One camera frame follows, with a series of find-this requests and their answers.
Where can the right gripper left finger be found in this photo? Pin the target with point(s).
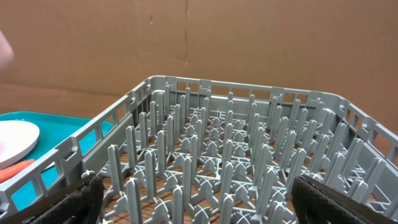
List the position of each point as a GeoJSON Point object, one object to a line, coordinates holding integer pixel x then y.
{"type": "Point", "coordinates": [78, 203]}

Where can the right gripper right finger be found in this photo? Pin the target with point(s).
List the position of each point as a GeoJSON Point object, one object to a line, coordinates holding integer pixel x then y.
{"type": "Point", "coordinates": [314, 202]}

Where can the orange carrot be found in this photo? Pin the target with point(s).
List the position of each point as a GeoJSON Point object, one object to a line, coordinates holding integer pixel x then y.
{"type": "Point", "coordinates": [11, 171]}

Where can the pink bowl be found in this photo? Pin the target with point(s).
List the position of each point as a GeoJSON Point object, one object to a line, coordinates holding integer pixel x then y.
{"type": "Point", "coordinates": [6, 52]}

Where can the grey dishwasher rack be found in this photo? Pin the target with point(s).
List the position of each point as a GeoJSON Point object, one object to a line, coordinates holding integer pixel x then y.
{"type": "Point", "coordinates": [189, 150]}

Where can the teal serving tray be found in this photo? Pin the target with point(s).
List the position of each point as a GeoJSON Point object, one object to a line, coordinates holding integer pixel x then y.
{"type": "Point", "coordinates": [53, 130]}

